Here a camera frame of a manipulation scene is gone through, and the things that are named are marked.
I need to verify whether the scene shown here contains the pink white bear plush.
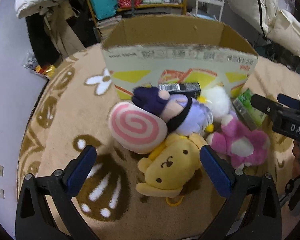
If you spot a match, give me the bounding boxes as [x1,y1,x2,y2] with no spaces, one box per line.
[206,114,270,169]

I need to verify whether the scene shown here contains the green tissue pack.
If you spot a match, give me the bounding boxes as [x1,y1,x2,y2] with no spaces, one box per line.
[232,89,266,131]

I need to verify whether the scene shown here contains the cardboard box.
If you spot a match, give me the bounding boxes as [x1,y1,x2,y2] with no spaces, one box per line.
[102,15,258,100]

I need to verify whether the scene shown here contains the yellow snack bags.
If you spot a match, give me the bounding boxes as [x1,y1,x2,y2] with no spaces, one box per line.
[23,52,56,80]

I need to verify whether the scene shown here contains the purple hair doll plush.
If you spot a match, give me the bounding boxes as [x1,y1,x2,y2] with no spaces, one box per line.
[132,87,214,136]

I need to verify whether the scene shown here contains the beige hanging coat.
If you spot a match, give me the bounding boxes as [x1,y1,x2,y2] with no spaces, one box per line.
[44,0,85,58]

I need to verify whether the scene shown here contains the beige patterned fluffy rug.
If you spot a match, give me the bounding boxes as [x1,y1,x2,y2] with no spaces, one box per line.
[19,45,300,239]

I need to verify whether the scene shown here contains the white fluffy bird plush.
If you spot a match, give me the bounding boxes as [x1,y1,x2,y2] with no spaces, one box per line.
[201,86,231,122]

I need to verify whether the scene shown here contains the pink swirl round plush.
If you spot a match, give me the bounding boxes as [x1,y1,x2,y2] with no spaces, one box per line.
[108,101,168,154]

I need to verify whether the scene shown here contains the cream pillow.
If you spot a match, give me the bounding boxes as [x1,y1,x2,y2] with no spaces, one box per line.
[266,9,300,57]

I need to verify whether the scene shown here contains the white utility cart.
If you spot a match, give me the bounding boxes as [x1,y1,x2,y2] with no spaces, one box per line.
[194,0,225,22]

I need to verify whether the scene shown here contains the person's right hand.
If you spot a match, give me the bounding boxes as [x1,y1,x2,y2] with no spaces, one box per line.
[292,140,300,190]

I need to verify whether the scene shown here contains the yellow dog plush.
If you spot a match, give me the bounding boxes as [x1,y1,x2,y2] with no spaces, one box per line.
[135,133,207,206]

